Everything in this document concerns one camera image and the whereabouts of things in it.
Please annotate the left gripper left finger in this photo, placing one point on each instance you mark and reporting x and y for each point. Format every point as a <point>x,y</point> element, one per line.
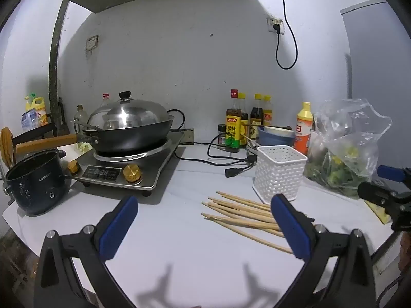
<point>57,283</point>

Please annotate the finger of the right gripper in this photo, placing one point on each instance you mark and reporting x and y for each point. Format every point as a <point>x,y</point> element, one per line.
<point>374,193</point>
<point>391,173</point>

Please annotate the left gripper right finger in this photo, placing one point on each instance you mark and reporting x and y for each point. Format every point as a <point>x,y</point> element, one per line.
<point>337,270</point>

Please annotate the bamboo chopstick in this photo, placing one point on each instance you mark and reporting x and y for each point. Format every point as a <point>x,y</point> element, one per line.
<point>254,238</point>
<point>244,223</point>
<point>243,201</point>
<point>250,207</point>
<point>245,214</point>

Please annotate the dark chopstick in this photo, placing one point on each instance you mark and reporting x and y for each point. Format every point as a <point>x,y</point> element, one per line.
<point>245,212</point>

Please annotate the plastic bag of greens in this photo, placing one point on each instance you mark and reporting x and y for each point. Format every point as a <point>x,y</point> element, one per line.
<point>343,150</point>

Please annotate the orange yellow squeeze bottle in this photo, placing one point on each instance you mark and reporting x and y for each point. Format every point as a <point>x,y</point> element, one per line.
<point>303,128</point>

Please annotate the white plastic utensil basket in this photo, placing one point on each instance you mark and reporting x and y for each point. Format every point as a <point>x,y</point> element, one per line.
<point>279,169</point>

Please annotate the small black electric pot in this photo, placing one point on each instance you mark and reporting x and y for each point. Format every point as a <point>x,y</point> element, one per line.
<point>38,182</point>

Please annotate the blue bowl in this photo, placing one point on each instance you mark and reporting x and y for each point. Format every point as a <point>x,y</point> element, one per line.
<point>269,139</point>

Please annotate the white plate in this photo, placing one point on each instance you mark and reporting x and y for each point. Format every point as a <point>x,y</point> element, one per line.
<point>252,147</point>

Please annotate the grey refrigerator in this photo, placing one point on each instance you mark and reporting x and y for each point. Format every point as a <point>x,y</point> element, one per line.
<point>380,63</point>

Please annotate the yellow cap dark sauce bottle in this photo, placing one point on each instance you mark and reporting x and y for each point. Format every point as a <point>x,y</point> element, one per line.
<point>244,131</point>

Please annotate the yellow cap soy sauce bottle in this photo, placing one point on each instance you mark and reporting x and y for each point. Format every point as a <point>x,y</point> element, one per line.
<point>256,117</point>

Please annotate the silver induction cooker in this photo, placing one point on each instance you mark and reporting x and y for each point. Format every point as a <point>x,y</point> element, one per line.
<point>139,171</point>

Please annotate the wooden spatula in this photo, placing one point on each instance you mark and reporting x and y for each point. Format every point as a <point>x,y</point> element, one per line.
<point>7,149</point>

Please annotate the red cap cooking oil bottle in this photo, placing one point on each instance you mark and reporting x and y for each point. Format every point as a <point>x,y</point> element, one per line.
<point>233,123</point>

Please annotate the small spice jar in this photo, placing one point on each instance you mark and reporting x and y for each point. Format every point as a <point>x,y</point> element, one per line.
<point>221,139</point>

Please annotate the clear glass bottle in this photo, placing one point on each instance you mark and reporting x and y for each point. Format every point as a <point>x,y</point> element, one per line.
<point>82,116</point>

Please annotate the grey vertical pipe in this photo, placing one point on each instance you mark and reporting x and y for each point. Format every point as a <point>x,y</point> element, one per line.
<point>55,109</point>

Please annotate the yellow detergent bottle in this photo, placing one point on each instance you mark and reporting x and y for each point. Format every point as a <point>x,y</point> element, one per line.
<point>33,102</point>

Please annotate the steel wok lid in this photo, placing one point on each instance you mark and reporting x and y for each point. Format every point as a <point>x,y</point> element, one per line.
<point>127,113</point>

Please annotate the clear bottle red cap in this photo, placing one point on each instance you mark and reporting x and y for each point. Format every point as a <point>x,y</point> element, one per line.
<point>105,99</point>

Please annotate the black wok with wooden handle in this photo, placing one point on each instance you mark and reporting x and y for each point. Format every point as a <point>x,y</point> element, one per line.
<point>108,141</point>

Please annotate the white wall socket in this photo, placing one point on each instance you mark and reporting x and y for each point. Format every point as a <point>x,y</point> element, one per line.
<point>275,25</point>

